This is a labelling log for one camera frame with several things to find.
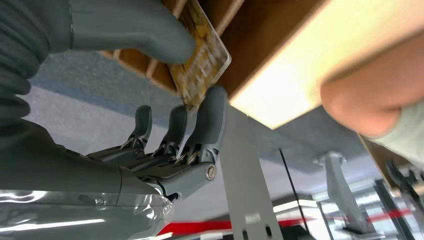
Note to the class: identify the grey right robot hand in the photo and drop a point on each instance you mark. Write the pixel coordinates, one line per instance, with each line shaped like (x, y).
(66, 185)

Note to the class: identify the ribbed grey right arm sleeve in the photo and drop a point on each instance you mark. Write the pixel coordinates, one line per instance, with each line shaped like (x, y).
(20, 49)

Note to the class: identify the wide grey table leg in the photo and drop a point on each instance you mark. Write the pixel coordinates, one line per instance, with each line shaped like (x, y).
(246, 185)

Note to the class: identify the slim grey table leg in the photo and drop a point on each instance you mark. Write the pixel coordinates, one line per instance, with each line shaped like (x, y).
(342, 192)

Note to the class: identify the black office chair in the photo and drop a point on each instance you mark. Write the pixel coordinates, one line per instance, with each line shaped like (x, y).
(402, 180)

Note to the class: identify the dark metal post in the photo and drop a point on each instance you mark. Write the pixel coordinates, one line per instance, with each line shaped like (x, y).
(392, 212)

